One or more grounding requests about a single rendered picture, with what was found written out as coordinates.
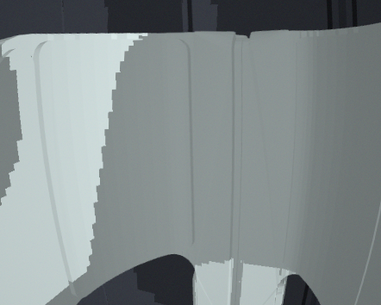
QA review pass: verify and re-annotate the black server rack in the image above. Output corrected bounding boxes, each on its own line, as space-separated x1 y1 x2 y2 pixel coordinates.
0 0 381 305

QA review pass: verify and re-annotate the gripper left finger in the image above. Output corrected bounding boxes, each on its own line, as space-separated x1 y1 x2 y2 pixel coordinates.
0 31 247 305

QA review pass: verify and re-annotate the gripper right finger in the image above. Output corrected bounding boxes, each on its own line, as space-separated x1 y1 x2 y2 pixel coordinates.
235 22 381 305

